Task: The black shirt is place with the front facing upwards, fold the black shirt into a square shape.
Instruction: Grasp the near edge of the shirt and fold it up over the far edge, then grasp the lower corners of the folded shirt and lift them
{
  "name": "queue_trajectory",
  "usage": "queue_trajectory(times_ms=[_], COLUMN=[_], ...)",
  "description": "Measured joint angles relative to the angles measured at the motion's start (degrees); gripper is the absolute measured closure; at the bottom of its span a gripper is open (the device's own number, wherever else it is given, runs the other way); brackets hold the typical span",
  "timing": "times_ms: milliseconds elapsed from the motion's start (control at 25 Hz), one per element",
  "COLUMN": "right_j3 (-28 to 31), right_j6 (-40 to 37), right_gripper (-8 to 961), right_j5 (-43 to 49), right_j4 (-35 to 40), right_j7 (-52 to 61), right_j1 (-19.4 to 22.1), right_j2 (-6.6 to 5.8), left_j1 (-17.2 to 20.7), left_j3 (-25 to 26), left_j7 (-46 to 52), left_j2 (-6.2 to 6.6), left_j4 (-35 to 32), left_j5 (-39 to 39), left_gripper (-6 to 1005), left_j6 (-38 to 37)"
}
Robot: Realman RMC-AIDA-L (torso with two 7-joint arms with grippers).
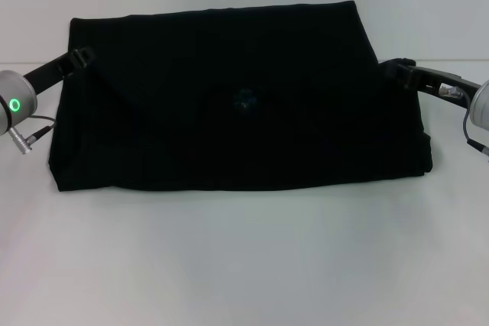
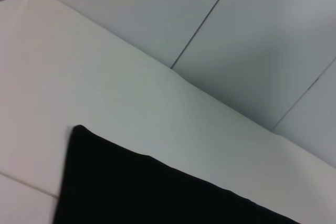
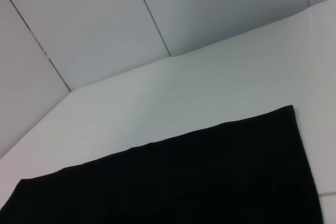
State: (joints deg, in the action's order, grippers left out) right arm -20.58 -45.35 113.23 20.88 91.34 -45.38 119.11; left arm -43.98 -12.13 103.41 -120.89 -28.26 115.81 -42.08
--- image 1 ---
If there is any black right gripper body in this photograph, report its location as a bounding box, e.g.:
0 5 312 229
413 65 481 109

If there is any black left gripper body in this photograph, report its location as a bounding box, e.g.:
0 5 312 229
22 52 78 95

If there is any black shirt with FREE print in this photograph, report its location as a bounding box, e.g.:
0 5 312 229
47 0 435 194

